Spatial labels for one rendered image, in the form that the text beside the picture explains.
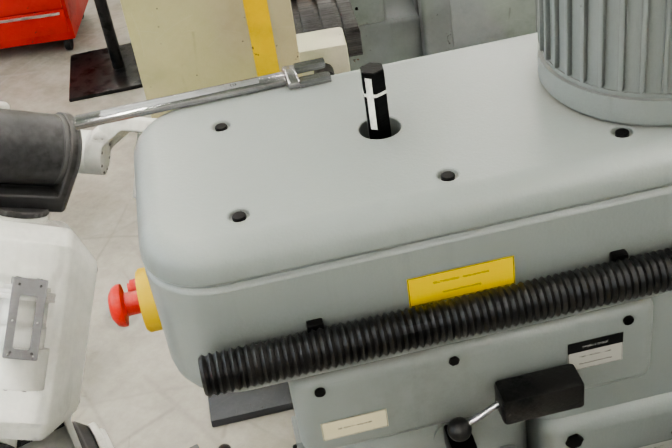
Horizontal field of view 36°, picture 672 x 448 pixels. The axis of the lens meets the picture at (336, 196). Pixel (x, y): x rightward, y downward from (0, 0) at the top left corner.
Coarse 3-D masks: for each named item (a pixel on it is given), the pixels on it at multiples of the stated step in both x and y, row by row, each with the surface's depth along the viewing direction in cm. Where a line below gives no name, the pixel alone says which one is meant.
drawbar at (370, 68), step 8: (368, 64) 88; (376, 64) 88; (360, 72) 88; (368, 72) 87; (376, 72) 87; (376, 80) 87; (384, 80) 88; (376, 88) 88; (384, 88) 88; (384, 96) 89; (376, 104) 89; (384, 104) 89; (368, 112) 89; (376, 112) 89; (384, 112) 89; (368, 120) 90; (376, 120) 90; (384, 120) 90; (368, 128) 90; (384, 128) 90; (376, 136) 91; (384, 136) 91
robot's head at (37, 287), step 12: (12, 276) 114; (0, 288) 114; (12, 288) 111; (24, 288) 112; (36, 288) 112; (48, 288) 115; (12, 300) 111; (36, 300) 112; (12, 312) 111; (36, 312) 112; (12, 324) 111; (36, 324) 112; (12, 336) 111; (36, 336) 112; (12, 348) 111; (36, 348) 112; (36, 360) 112
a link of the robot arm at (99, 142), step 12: (132, 120) 152; (144, 120) 152; (96, 132) 152; (108, 132) 152; (120, 132) 153; (96, 144) 152; (108, 144) 157; (84, 156) 152; (96, 156) 152; (108, 156) 157; (96, 168) 153
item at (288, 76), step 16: (304, 64) 101; (320, 64) 101; (240, 80) 100; (256, 80) 100; (272, 80) 99; (288, 80) 99; (304, 80) 98; (320, 80) 99; (176, 96) 99; (192, 96) 99; (208, 96) 98; (224, 96) 99; (96, 112) 98; (112, 112) 98; (128, 112) 98; (144, 112) 98; (80, 128) 97
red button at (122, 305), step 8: (112, 288) 96; (120, 288) 96; (112, 296) 95; (120, 296) 95; (128, 296) 96; (136, 296) 96; (112, 304) 94; (120, 304) 94; (128, 304) 95; (136, 304) 95; (112, 312) 95; (120, 312) 94; (128, 312) 96; (136, 312) 96; (120, 320) 95; (128, 320) 96
